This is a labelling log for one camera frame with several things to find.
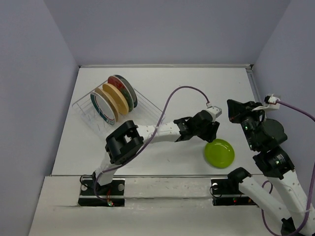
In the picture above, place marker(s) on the green rim lettered plate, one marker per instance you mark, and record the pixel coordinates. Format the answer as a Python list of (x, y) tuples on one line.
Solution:
[(130, 89)]

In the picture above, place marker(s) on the red teal flower plate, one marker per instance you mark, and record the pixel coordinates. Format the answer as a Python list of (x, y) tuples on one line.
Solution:
[(122, 88)]

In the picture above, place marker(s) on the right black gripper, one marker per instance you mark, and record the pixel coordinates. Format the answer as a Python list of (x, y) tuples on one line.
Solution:
[(242, 113)]

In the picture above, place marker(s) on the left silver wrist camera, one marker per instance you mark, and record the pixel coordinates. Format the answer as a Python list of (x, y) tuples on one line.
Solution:
[(215, 112)]

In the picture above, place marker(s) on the green red striped plate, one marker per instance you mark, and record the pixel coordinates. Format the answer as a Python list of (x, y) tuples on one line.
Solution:
[(103, 108)]

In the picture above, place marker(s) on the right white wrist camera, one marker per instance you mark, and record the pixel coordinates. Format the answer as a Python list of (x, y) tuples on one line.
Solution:
[(270, 103)]

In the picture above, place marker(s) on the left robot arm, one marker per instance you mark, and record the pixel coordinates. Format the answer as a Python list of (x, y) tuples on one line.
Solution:
[(128, 140)]

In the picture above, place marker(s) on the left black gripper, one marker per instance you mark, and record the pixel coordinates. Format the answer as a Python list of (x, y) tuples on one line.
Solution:
[(212, 130)]

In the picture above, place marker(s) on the yellow plate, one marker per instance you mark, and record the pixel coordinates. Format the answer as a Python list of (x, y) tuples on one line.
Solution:
[(118, 98)]

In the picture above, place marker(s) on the lime green plate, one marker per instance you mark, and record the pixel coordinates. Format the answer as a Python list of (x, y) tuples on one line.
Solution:
[(219, 153)]

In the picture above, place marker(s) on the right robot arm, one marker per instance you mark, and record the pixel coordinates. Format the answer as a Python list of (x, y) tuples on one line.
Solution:
[(296, 214)]

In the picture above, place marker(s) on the beige patterned plate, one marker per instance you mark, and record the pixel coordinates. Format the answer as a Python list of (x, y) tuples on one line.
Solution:
[(110, 100)]

